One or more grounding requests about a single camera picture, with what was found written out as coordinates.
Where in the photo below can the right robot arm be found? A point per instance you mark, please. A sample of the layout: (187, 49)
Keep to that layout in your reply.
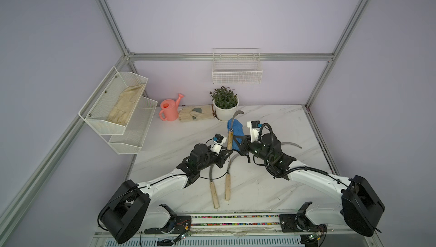
(359, 206)

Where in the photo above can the sickle with wooden handle middle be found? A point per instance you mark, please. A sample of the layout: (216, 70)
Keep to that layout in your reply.
(228, 178)

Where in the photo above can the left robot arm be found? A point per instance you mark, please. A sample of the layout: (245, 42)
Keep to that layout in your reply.
(127, 210)

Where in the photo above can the green potted plant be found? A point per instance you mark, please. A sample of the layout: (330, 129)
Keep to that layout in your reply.
(224, 98)

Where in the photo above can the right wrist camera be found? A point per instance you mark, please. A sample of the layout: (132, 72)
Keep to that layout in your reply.
(254, 129)

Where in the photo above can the beige work glove on table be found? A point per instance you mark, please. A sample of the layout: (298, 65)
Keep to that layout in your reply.
(196, 113)

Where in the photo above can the blue fluffy rag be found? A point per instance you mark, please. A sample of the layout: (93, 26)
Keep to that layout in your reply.
(238, 135)

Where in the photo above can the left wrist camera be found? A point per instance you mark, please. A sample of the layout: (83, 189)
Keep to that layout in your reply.
(219, 141)

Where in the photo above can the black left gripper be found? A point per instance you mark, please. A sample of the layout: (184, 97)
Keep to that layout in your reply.
(221, 157)

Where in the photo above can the white plant pot with saucer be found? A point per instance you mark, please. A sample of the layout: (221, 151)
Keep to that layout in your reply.
(225, 114)

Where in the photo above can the white wire wall basket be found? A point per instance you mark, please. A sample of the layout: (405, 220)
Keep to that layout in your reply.
(236, 66)

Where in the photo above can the white mesh upper shelf basket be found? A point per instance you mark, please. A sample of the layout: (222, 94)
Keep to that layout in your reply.
(101, 109)

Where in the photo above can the white mesh shelf basket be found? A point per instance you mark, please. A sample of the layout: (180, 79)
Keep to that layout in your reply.
(101, 109)
(132, 141)

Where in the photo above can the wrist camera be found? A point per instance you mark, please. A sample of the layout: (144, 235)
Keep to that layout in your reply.
(219, 141)
(254, 129)

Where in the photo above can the aluminium frame profile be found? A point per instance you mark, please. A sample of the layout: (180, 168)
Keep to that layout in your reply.
(54, 51)

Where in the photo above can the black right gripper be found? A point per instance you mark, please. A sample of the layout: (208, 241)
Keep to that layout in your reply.
(246, 143)

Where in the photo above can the white mesh lower shelf basket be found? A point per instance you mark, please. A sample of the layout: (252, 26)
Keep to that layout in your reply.
(132, 141)

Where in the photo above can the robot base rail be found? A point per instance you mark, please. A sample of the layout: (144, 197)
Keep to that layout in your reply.
(263, 229)

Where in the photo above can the sickle with wooden handle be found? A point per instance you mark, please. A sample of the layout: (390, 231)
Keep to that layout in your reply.
(214, 195)
(230, 132)
(290, 144)
(228, 178)

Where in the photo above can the pink watering can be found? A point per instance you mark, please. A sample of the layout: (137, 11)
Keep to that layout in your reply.
(169, 109)

